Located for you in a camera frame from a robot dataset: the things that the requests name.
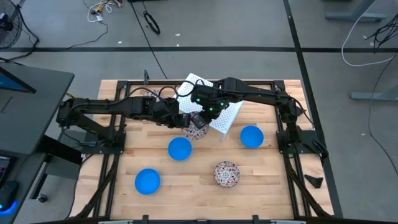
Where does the blue mini bowl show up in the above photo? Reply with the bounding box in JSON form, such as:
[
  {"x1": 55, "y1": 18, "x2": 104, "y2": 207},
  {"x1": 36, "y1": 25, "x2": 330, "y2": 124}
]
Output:
[
  {"x1": 239, "y1": 124, "x2": 265, "y2": 149},
  {"x1": 134, "y1": 167, "x2": 162, "y2": 196},
  {"x1": 167, "y1": 136, "x2": 193, "y2": 162}
]

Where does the white perforated metal rack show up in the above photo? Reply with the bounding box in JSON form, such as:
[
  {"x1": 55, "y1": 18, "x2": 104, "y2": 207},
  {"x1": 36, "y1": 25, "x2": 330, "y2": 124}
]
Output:
[{"x1": 176, "y1": 72, "x2": 245, "y2": 139}]

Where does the charcoal desk top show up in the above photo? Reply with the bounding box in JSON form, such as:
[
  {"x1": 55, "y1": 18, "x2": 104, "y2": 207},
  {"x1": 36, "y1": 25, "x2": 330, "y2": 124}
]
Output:
[{"x1": 0, "y1": 61, "x2": 75, "y2": 158}]

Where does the grey side desk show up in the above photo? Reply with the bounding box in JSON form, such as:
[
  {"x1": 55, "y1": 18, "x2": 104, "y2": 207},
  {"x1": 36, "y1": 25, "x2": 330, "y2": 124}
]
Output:
[{"x1": 0, "y1": 152, "x2": 47, "y2": 224}]

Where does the computer monitor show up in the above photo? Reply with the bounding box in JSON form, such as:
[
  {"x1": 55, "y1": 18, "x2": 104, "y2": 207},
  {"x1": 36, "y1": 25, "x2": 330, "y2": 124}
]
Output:
[{"x1": 0, "y1": 67, "x2": 37, "y2": 94}]

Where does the grey desk leg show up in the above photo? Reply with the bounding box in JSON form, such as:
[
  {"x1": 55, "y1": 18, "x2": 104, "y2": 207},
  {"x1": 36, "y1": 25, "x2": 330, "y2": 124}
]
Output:
[
  {"x1": 349, "y1": 83, "x2": 398, "y2": 102},
  {"x1": 325, "y1": 0, "x2": 388, "y2": 23}
]

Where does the black backlit keyboard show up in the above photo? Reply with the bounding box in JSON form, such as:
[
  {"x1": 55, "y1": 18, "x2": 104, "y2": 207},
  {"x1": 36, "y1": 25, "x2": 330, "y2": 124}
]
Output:
[{"x1": 0, "y1": 155, "x2": 12, "y2": 184}]

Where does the black glowing computer mouse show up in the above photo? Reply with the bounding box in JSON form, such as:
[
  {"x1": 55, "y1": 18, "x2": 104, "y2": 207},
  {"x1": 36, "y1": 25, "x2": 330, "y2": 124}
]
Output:
[{"x1": 0, "y1": 180, "x2": 19, "y2": 215}]

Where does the black floor fan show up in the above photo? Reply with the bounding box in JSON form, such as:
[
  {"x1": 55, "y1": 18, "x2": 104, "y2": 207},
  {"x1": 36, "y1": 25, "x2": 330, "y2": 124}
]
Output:
[{"x1": 0, "y1": 0, "x2": 24, "y2": 50}]

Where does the black coiled cable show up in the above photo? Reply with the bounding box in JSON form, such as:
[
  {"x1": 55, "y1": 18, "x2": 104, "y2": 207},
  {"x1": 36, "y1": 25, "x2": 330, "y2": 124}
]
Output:
[{"x1": 142, "y1": 11, "x2": 162, "y2": 35}]

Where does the white and yellow cable bundle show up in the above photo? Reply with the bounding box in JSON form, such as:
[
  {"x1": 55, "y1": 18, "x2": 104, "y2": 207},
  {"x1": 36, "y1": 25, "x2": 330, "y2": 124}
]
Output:
[{"x1": 82, "y1": 0, "x2": 124, "y2": 23}]

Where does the black triangular bracket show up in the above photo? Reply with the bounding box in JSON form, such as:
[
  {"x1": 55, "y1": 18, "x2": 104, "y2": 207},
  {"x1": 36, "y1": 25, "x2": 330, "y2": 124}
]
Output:
[{"x1": 303, "y1": 174, "x2": 325, "y2": 189}]

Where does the white floor cable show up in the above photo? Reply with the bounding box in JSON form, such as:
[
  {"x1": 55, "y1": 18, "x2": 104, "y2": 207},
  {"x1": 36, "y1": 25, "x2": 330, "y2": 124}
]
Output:
[{"x1": 341, "y1": 0, "x2": 397, "y2": 68}]

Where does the black cable tangle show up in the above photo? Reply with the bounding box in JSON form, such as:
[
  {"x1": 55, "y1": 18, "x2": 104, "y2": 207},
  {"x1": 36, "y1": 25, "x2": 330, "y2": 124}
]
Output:
[{"x1": 365, "y1": 14, "x2": 398, "y2": 52}]

